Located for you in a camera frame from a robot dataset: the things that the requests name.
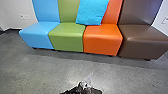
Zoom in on orange sofa seat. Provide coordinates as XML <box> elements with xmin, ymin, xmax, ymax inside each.
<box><xmin>82</xmin><ymin>0</ymin><xmax>124</xmax><ymax>57</ymax></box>

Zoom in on black trash bag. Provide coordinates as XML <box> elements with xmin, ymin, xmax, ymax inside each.
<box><xmin>59</xmin><ymin>80</ymin><xmax>104</xmax><ymax>94</ymax></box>

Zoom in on brown sofa seat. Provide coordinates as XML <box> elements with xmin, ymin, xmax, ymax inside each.
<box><xmin>117</xmin><ymin>0</ymin><xmax>168</xmax><ymax>62</ymax></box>

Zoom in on blue sofa seat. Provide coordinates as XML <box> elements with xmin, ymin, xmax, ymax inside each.
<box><xmin>18</xmin><ymin>0</ymin><xmax>62</xmax><ymax>51</ymax></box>

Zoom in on white double wall outlet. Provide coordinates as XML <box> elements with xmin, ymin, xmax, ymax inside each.
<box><xmin>161</xmin><ymin>16</ymin><xmax>168</xmax><ymax>24</ymax></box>

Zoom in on green sofa seat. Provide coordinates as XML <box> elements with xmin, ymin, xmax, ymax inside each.
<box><xmin>48</xmin><ymin>0</ymin><xmax>87</xmax><ymax>54</ymax></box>

